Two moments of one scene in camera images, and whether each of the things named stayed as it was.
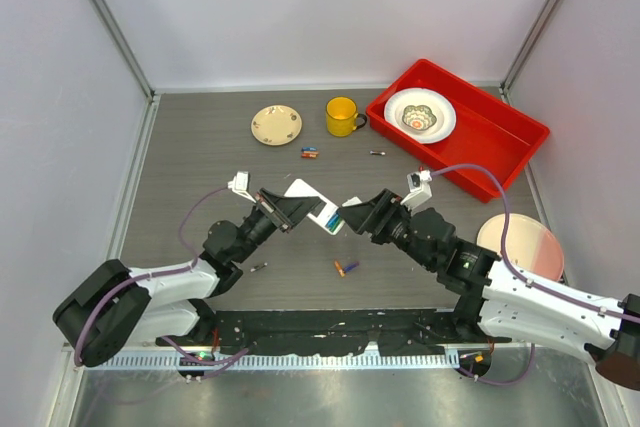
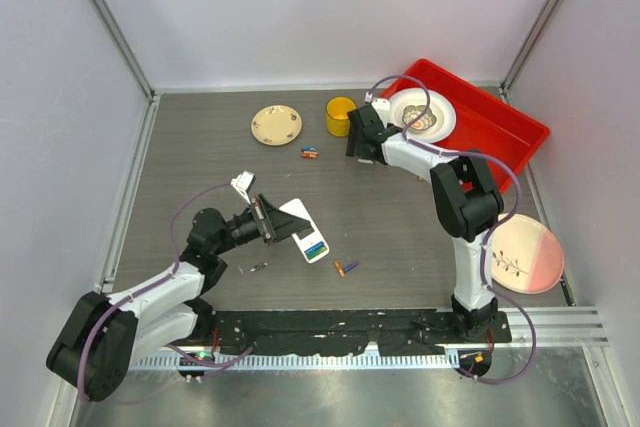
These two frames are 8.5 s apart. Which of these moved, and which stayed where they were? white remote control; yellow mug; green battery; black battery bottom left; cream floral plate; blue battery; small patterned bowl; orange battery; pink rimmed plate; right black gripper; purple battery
Moved: white remote control; blue battery; green battery; right black gripper
Stayed: yellow mug; orange battery; purple battery; cream floral plate; small patterned bowl; black battery bottom left; pink rimmed plate
